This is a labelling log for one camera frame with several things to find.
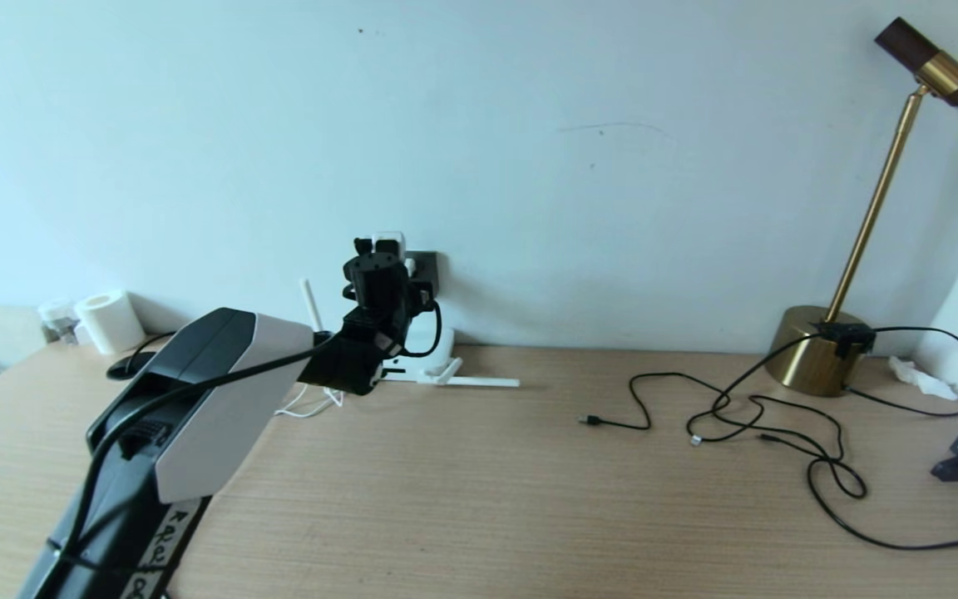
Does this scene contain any thin white adapter cable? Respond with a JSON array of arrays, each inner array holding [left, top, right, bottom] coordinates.
[[275, 388, 345, 418]]

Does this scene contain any white router with antennas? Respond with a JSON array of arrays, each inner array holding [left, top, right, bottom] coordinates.
[[299, 278, 521, 389]]

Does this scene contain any white toilet paper roll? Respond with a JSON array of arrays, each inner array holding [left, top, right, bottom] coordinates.
[[76, 289, 147, 357]]

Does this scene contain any small clear jar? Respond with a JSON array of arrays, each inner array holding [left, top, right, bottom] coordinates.
[[38, 299, 79, 345]]

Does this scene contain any brass desk lamp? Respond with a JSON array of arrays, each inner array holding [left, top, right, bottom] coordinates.
[[766, 17, 958, 397]]

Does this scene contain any crumpled white tissue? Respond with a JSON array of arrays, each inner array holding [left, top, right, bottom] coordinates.
[[887, 354, 958, 401]]

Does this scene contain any grey wall socket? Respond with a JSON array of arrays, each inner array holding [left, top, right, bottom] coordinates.
[[400, 250, 438, 299]]

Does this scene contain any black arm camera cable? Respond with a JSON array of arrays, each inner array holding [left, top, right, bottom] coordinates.
[[47, 237, 444, 583]]

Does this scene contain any black three-head charging cable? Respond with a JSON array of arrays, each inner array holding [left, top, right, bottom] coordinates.
[[577, 372, 847, 463]]

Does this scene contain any looped black table cable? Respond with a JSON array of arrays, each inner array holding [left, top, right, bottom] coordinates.
[[123, 333, 176, 372]]

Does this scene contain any black desk cable grommet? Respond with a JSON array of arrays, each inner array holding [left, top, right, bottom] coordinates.
[[105, 351, 157, 382]]

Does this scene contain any black cable clip block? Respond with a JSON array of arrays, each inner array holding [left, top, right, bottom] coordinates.
[[808, 321, 877, 358]]

